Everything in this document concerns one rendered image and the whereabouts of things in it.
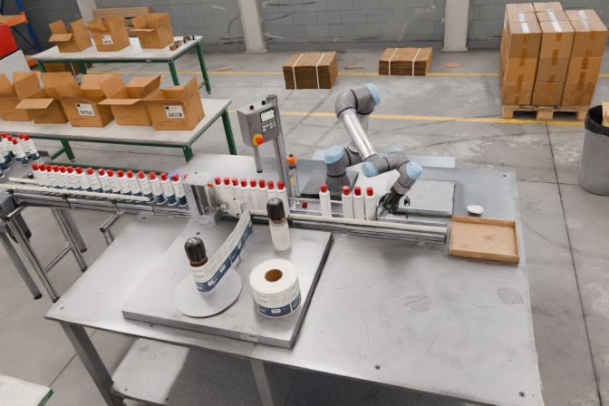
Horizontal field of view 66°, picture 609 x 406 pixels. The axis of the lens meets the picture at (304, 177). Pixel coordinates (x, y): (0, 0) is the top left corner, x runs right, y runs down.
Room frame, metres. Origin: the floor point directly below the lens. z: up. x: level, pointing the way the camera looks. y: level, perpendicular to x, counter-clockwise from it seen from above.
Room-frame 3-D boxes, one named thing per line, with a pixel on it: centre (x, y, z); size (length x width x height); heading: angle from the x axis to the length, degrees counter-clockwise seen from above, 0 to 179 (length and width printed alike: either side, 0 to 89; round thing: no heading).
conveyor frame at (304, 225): (2.06, 0.12, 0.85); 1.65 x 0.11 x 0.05; 69
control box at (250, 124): (2.18, 0.19, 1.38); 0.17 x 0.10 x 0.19; 124
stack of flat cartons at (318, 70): (6.20, -0.29, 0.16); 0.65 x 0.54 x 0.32; 72
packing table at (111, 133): (4.08, 1.73, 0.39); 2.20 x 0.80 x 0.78; 68
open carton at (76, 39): (6.56, 2.82, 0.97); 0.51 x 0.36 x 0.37; 161
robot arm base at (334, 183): (2.30, -0.19, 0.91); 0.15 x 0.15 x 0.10
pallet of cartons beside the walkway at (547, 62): (4.81, -2.74, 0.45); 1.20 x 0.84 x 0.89; 159
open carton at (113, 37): (6.31, 2.26, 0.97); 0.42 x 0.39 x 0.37; 155
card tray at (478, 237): (1.70, -0.81, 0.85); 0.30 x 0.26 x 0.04; 69
